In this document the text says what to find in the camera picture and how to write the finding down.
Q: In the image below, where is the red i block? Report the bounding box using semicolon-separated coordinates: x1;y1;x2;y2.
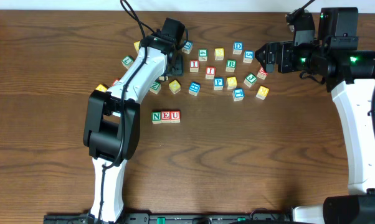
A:
205;67;216;80
189;60;199;73

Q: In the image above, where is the red U letter block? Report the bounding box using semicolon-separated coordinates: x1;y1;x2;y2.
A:
170;111;181;123

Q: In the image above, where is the red E letter block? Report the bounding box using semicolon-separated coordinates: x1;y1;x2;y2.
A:
161;111;171;123

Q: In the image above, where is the green N letter block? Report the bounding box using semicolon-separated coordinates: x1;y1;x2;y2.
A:
151;111;162;124

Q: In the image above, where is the green R letter block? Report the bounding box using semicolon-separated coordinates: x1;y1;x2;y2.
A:
158;75;169;82

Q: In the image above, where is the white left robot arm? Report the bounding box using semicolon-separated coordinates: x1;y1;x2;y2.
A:
83;33;184;223

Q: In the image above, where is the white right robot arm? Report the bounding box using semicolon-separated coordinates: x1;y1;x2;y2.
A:
255;7;375;223

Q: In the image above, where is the blue 5 number block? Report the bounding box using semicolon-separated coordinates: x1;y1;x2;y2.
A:
243;50;254;63

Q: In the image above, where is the yellow block beside Z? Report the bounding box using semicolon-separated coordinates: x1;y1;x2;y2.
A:
168;80;181;94

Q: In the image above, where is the red M letter block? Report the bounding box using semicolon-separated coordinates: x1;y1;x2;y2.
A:
257;67;268;80

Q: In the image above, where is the blue L block tilted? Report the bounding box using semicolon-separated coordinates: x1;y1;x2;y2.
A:
181;41;193;54

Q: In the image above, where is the blue D block upper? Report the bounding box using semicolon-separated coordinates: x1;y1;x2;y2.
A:
233;42;244;55

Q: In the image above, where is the green J letter block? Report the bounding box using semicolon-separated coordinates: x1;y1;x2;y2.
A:
244;73;257;88

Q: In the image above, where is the green Z letter block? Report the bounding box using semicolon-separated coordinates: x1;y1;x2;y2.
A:
150;82;161;95

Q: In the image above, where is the blue H letter block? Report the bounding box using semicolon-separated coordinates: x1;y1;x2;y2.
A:
188;82;201;96

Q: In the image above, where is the green 4 number block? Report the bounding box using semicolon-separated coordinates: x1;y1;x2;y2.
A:
198;49;208;62

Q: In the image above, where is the green B letter block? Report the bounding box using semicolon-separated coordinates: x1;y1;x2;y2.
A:
225;59;237;72

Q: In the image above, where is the yellow K letter block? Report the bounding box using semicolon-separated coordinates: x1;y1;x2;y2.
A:
256;85;270;100

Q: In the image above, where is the yellow block beside P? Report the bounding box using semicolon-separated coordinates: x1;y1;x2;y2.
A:
226;77;237;90

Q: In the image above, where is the yellow block top left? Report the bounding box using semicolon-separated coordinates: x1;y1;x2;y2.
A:
133;41;140;53

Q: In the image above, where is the yellow block upper middle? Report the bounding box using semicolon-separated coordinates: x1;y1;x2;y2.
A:
214;48;225;61

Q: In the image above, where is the blue T letter block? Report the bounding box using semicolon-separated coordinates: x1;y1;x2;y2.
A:
232;88;245;101

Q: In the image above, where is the blue P letter block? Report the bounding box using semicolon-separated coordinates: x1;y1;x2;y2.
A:
214;78;224;90

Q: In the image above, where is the green L letter block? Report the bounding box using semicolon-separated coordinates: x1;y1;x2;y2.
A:
121;55;134;70

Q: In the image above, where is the yellow block far left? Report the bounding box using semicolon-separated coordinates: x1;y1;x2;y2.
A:
95;84;108;93

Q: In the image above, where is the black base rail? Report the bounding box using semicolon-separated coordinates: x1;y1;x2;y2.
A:
42;208;293;224

